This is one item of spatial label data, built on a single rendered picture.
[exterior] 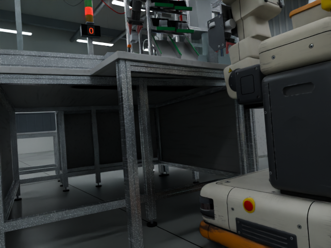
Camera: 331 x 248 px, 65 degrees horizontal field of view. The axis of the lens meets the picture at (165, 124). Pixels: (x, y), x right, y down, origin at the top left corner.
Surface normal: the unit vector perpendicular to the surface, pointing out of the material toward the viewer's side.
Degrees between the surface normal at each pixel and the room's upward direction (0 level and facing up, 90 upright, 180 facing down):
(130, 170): 90
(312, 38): 90
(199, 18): 90
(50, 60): 90
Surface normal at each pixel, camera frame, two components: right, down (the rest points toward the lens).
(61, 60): 0.45, -0.05
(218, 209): -0.81, 0.05
